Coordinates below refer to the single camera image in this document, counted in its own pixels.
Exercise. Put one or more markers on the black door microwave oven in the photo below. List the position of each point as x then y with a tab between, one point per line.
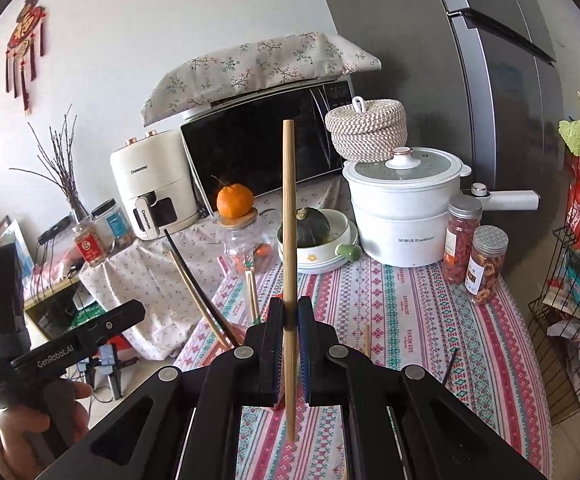
250	150

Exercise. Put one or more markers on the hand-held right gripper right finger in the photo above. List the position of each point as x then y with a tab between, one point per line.
304	350

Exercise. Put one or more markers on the black lid jar blue label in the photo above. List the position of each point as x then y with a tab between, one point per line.
115	227

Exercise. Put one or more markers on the red knot wall hanging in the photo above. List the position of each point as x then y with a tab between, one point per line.
22	30

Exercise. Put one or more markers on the printed bamboo chopstick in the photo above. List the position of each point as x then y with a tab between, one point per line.
255	302
250	295

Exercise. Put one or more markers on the dark green squash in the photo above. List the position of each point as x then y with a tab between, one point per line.
312	230

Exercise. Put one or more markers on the plain bamboo chopstick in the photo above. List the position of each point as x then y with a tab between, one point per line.
289	185

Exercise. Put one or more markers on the woven lidded basket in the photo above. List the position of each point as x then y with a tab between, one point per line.
365	130

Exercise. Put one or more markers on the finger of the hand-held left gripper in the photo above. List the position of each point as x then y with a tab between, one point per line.
7	300

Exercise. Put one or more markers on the large orange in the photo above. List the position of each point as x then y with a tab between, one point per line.
235	200

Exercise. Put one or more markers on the black chopstick gold tip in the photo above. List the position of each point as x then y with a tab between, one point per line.
450	365
195	275

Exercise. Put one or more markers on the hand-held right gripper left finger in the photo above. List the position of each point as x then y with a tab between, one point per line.
270	355

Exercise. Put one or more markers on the person's left hand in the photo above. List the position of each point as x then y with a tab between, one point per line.
15	435

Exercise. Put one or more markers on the glass bottle red label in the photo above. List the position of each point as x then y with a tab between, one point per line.
90	247

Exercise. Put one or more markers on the light bamboo chopstick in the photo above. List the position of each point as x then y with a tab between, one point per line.
195	294

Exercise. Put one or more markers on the jar of red dried fruit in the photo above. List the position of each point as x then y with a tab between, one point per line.
460	245

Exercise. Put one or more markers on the dried bare branches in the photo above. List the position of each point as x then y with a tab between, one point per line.
65	170

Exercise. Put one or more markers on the striped patterned tablecloth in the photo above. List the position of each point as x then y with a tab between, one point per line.
420	335

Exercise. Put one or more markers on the small floral print cloth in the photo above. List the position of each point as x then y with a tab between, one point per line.
145	290

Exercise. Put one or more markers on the glass jar wooden lid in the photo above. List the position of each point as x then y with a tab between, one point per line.
240	240

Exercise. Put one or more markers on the white pot lid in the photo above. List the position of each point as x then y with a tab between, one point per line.
430	165

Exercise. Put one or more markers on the white electric cooking pot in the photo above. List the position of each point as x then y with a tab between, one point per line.
400	220

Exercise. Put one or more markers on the grey refrigerator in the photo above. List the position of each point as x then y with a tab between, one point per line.
445	85

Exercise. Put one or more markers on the jar of dried fruit rings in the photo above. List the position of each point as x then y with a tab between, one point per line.
485	270

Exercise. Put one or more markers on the cream air fryer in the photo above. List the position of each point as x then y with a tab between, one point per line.
145	175

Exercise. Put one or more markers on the floral cloth cover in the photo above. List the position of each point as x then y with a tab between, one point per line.
260	65

